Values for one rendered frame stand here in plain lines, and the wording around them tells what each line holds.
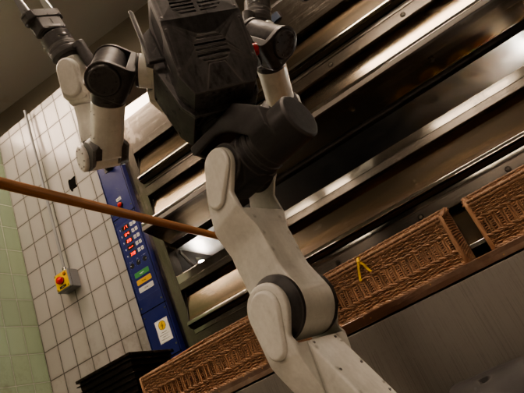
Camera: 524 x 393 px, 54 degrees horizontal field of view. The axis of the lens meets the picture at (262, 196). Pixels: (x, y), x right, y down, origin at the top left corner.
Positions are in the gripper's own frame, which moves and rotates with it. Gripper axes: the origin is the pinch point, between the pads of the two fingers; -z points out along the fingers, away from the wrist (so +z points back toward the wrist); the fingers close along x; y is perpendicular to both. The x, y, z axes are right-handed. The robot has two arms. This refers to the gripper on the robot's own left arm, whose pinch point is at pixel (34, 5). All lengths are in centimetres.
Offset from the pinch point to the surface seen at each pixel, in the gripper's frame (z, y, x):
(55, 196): 52, -13, -20
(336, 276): 115, 22, 22
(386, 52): 60, 39, 113
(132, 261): 73, -97, 49
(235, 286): 108, -51, 54
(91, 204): 57, -17, -8
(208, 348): 115, -24, 4
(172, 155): 41, -62, 77
